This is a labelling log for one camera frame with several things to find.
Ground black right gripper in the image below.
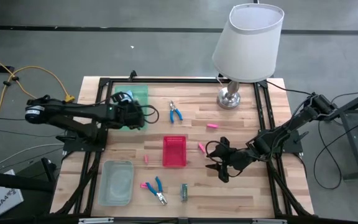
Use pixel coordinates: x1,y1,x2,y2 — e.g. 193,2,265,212
205,136,255,183

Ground blue-handled pliers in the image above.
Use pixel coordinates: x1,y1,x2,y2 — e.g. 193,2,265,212
168,100,184,124
145,176,168,206

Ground green translucent plastic bin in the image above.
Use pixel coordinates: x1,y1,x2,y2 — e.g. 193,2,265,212
113,84,150,131

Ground red slotted plastic basket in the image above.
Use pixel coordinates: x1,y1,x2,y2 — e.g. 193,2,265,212
162,135,188,168

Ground clear plastic bin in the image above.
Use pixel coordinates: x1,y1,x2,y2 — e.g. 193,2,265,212
97,160,135,207

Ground silver aluminium bar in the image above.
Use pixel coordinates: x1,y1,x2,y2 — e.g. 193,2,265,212
78,217,114,224
252,218,287,224

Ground silver table lamp white shade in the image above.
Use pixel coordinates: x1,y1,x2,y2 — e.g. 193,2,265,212
211,2,286,110

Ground black metal stand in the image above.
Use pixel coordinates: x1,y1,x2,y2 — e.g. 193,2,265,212
0,157,58,192

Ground black metal side table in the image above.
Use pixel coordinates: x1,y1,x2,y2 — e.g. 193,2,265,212
328,85,358,181

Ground yellow extension cable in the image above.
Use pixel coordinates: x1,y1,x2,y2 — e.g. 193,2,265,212
0,50,76,139

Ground white floor cable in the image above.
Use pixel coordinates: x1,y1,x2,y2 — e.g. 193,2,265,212
0,142,65,172

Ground black cable to arm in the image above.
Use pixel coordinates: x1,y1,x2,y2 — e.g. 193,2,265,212
265,80,315,96

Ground black looped floor cable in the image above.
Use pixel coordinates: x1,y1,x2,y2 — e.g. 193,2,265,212
313,118,358,190

